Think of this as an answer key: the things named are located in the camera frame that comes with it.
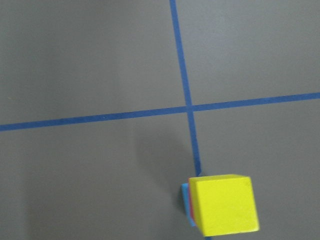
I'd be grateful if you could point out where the red wooden block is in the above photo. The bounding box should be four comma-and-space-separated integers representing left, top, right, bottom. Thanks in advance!
187, 180, 196, 227

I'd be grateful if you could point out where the blue wooden block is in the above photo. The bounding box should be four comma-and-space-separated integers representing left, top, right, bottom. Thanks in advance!
181, 183, 196, 227

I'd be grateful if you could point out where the yellow wooden block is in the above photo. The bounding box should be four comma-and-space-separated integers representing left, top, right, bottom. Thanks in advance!
188, 174, 260, 237

